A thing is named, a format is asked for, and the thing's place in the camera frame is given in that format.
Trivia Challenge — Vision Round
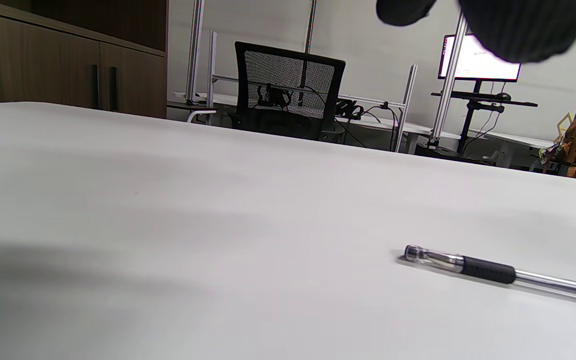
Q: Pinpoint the black mesh office chair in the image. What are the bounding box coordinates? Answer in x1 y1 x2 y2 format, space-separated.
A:
230 41 347 143

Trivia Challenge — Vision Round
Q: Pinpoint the clear pen with black grip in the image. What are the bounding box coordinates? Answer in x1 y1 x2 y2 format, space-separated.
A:
398 244 576 305

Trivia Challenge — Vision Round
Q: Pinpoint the white background desk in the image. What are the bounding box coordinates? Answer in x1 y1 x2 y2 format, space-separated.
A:
168 90 555 151

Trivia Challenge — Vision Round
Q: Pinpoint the person's left hand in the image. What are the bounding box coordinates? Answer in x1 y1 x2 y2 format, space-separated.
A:
375 0 576 64

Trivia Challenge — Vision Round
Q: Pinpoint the white table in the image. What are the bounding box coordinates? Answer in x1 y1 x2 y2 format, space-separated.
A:
0 101 576 360

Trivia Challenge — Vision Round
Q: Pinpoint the brown wooden cabinet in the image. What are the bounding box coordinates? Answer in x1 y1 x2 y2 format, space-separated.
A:
0 0 169 119

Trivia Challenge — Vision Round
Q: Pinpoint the aluminium profile post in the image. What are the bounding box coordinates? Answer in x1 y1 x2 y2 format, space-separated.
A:
185 0 205 104
397 64 419 153
304 0 317 53
207 31 218 108
429 12 469 147

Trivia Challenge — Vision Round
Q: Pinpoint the computer monitor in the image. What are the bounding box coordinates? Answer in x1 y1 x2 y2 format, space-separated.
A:
437 34 521 83

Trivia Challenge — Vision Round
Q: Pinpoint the black monitor stand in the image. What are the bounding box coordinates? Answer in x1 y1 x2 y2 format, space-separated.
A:
415 80 539 161

